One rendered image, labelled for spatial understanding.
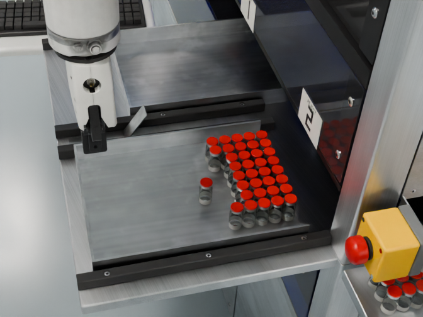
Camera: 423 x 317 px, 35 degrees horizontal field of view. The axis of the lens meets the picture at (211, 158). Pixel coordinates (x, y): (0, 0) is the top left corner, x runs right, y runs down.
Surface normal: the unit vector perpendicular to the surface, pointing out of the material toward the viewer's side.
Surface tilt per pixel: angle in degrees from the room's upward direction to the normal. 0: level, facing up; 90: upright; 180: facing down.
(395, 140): 90
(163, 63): 0
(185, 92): 0
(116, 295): 0
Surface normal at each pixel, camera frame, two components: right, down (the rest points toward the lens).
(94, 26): 0.46, 0.63
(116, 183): 0.05, -0.73
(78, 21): 0.09, 0.69
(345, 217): -0.97, 0.14
